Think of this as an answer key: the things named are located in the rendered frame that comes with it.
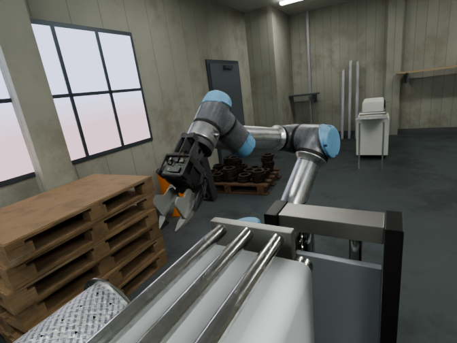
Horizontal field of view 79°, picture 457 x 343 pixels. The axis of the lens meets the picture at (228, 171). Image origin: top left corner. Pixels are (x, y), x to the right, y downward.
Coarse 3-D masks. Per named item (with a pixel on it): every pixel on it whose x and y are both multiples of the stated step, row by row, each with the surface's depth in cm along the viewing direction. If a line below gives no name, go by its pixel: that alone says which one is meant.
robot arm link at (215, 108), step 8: (208, 96) 70; (216, 96) 69; (224, 96) 70; (200, 104) 70; (208, 104) 68; (216, 104) 68; (224, 104) 69; (200, 112) 67; (208, 112) 66; (216, 112) 67; (224, 112) 69; (200, 120) 66; (208, 120) 65; (216, 120) 66; (224, 120) 69; (232, 120) 71; (216, 128) 68; (224, 128) 70
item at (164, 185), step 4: (156, 172) 372; (160, 180) 372; (164, 180) 369; (160, 184) 376; (164, 184) 371; (168, 184) 369; (160, 188) 381; (164, 188) 374; (164, 192) 377; (184, 192) 381; (180, 196) 378; (176, 212) 383
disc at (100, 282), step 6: (90, 282) 49; (96, 282) 48; (102, 282) 47; (108, 282) 46; (84, 288) 51; (108, 288) 46; (114, 288) 46; (120, 294) 45; (120, 300) 45; (126, 300) 45
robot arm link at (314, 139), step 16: (304, 128) 101; (320, 128) 96; (304, 144) 97; (320, 144) 94; (336, 144) 97; (304, 160) 96; (320, 160) 95; (304, 176) 95; (288, 192) 95; (304, 192) 94
